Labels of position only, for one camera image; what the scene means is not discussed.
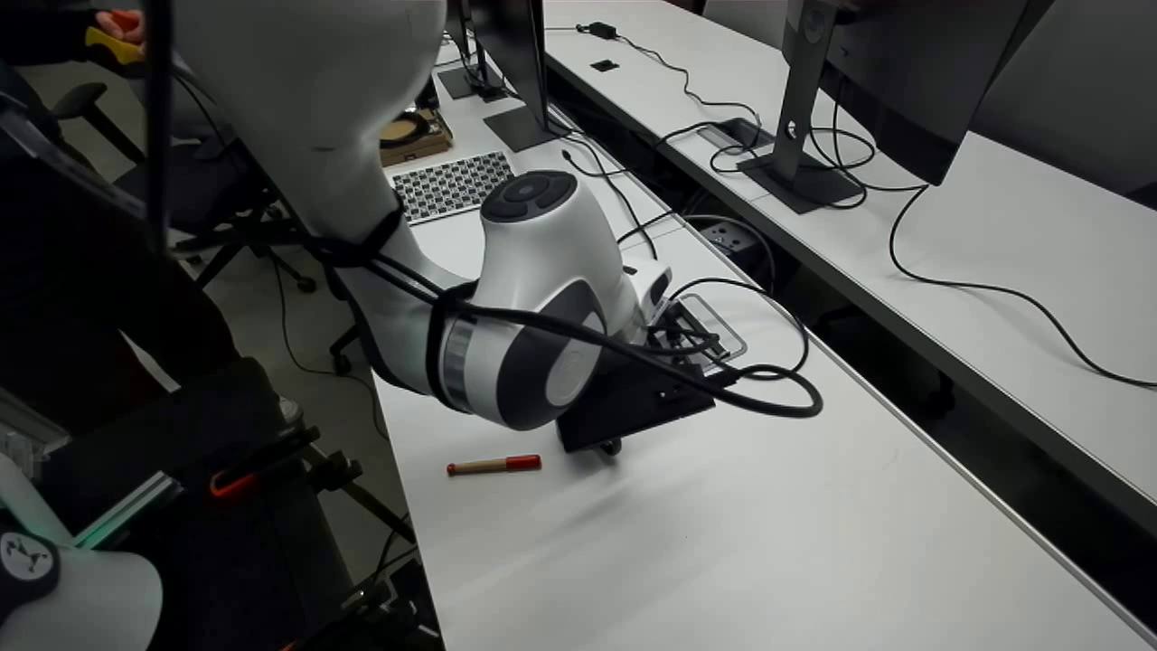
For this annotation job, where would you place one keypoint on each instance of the orange red object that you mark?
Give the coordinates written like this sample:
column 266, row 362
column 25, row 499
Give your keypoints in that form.
column 119, row 29

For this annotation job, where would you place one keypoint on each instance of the red marker pen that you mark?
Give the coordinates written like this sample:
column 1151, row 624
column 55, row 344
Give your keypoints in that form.
column 493, row 465

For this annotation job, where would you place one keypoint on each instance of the small black square plate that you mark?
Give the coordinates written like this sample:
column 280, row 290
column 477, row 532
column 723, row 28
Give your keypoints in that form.
column 604, row 67

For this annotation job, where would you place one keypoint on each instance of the small black adapter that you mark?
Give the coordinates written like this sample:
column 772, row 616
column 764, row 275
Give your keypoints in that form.
column 599, row 29

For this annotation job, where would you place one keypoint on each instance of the black power brick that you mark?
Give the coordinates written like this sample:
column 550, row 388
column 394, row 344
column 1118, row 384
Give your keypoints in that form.
column 730, row 239

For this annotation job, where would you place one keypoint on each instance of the silver monitor stand black base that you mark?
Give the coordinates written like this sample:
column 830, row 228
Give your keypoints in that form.
column 801, row 130

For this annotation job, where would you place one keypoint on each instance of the black tripod with red clamp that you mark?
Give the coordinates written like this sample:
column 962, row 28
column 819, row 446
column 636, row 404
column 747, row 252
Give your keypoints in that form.
column 259, row 474

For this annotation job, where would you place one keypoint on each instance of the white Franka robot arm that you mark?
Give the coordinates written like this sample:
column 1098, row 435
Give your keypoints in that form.
column 481, row 266

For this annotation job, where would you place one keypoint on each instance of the brown tape roll box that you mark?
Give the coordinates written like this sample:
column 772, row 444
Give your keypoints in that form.
column 418, row 130

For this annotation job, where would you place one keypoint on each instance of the perforated grey mat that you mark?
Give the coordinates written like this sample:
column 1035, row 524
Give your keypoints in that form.
column 453, row 186

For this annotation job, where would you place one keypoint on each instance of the black office chair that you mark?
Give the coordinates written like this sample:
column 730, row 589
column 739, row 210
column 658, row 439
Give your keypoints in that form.
column 228, row 194

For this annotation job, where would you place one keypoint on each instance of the dark monitor stand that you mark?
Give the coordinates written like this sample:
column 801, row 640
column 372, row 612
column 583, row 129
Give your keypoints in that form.
column 524, row 120

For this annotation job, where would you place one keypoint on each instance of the black computer monitor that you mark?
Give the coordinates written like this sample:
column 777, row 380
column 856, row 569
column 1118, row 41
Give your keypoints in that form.
column 926, row 75

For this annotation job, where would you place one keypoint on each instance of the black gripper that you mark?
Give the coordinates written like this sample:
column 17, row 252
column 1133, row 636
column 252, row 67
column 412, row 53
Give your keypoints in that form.
column 627, row 404

